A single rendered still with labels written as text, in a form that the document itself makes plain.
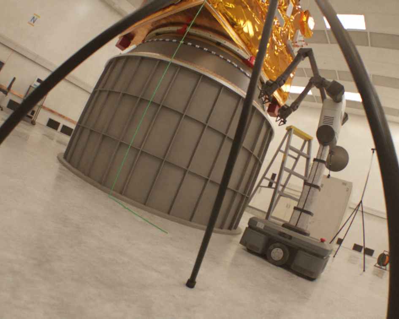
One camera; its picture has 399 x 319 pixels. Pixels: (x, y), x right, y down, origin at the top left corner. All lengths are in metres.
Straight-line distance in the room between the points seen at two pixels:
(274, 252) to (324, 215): 3.54
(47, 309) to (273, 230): 1.46
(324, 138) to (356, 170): 7.57
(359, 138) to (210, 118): 8.47
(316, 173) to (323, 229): 3.30
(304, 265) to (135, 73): 1.97
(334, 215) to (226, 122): 3.69
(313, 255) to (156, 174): 1.25
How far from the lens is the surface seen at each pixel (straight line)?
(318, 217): 5.13
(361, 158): 9.59
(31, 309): 0.48
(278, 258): 1.65
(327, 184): 5.23
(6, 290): 0.50
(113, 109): 1.97
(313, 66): 2.13
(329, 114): 1.99
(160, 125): 1.79
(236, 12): 2.45
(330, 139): 1.90
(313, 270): 1.61
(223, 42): 2.39
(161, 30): 2.65
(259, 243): 1.70
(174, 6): 2.58
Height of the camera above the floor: 0.33
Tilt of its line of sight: 6 degrees up
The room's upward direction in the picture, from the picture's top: 23 degrees clockwise
